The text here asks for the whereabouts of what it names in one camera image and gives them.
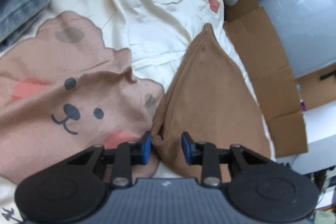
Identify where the brown cardboard sheet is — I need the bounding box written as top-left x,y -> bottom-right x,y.
224,0 -> 307,157

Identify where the cream bear print bedsheet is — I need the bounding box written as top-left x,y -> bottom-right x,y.
0,0 -> 276,224

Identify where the brown printed t-shirt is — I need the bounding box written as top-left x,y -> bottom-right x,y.
151,23 -> 272,179

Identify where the white curved board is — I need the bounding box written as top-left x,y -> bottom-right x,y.
277,101 -> 336,174

